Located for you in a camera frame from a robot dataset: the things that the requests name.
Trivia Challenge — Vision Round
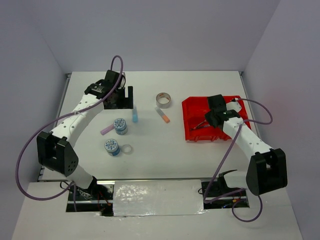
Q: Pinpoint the red gel pen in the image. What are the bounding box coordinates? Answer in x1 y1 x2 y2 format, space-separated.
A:
194 120 209 128

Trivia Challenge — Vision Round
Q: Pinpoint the blue gel pen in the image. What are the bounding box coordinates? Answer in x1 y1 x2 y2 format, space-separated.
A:
189 124 211 131

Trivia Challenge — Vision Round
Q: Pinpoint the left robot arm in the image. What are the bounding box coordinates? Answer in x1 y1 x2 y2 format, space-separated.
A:
36 70 134 200

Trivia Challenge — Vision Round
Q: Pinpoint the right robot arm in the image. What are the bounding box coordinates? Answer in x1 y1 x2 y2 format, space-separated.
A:
205 94 288 196

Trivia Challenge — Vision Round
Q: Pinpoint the blue slime jar far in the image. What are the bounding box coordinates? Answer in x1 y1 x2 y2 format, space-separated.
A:
113 118 128 135

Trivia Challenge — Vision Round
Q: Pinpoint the blue slime jar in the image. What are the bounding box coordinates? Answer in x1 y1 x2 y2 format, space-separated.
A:
104 138 121 157
113 118 128 135

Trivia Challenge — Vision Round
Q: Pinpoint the pink highlighter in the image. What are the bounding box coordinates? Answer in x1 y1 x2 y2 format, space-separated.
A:
100 124 114 136

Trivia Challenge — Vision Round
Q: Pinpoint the large grey tape roll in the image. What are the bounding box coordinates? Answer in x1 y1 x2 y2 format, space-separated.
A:
155 92 172 109

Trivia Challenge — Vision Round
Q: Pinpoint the blue slime jar near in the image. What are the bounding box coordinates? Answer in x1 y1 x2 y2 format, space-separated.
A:
104 138 121 157

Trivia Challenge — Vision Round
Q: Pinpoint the small clear tape roll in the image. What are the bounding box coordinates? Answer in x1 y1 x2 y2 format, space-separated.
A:
121 144 133 155

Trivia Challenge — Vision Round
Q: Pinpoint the orange highlighter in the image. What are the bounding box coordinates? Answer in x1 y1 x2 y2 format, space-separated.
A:
155 107 170 123

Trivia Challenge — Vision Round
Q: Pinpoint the red bin back left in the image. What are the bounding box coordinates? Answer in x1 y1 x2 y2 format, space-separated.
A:
181 96 210 120

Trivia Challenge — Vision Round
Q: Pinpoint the red bin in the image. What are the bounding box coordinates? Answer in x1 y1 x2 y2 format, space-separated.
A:
222 95 248 120
183 113 231 142
181 96 210 120

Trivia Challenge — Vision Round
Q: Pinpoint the red bin front left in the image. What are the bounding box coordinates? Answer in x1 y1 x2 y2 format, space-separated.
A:
183 113 231 142

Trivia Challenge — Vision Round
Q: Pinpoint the red bin back right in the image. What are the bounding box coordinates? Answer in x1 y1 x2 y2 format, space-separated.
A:
222 95 248 120

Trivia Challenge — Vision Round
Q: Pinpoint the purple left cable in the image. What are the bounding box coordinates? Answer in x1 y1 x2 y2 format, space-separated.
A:
15 55 125 213

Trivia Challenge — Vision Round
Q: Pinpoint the metal base rail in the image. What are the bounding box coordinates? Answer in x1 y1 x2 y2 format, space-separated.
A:
66 179 249 217

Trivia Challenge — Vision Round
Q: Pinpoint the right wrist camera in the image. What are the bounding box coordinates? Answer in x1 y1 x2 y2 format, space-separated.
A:
226 98 242 113

